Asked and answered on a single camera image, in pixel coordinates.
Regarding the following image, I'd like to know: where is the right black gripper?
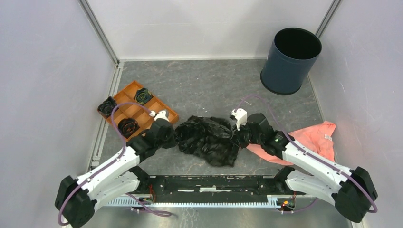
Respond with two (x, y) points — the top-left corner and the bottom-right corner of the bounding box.
(229, 119), (263, 149)

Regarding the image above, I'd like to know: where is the black trash bag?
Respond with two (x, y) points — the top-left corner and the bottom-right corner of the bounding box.
(175, 115), (240, 167)

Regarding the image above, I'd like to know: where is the dark blue trash bin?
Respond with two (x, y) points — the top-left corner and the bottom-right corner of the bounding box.
(260, 28), (322, 95)

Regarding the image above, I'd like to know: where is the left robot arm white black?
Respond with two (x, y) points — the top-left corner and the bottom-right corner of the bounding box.
(55, 118), (176, 228)

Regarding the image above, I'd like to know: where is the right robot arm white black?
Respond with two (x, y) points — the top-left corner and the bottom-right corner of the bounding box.
(231, 108), (378, 223)

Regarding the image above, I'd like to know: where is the black bag roll lower tray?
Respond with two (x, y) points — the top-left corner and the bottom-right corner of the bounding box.
(117, 118), (140, 139)

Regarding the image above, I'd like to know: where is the black bag roll upper tray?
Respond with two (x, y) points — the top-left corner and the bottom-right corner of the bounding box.
(134, 87), (154, 105)

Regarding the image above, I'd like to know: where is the orange compartment tray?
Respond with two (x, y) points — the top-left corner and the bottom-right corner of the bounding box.
(106, 80), (179, 142)

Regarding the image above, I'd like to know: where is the pink cloth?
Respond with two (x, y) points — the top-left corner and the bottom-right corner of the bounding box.
(246, 121), (336, 166)

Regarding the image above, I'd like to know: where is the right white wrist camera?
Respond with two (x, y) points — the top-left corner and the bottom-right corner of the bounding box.
(231, 108), (248, 131)

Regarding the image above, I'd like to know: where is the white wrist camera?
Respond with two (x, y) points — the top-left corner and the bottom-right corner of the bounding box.
(231, 108), (248, 131)
(154, 109), (169, 122)

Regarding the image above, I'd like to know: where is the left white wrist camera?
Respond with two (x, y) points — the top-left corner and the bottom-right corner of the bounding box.
(154, 109), (169, 122)

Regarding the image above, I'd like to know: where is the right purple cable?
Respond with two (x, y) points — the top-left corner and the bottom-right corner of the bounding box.
(234, 94), (378, 214)

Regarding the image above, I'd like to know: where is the purple cable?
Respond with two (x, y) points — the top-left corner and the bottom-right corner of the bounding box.
(234, 94), (378, 214)
(57, 101), (156, 226)

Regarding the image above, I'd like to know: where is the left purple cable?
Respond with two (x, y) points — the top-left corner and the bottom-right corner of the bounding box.
(57, 101), (156, 226)

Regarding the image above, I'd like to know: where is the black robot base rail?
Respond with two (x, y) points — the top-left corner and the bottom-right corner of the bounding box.
(134, 175), (303, 203)

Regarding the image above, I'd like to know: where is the white toothed cable duct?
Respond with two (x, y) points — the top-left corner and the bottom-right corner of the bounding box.
(106, 196), (290, 209)

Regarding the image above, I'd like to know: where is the left aluminium corner post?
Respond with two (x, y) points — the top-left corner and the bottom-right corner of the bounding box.
(78, 0), (120, 65)

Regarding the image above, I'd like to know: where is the aluminium corner post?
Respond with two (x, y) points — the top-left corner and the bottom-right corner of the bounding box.
(315, 0), (342, 38)
(78, 0), (120, 65)

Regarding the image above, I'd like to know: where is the right aluminium corner post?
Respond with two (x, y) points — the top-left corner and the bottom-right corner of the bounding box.
(315, 0), (342, 38)

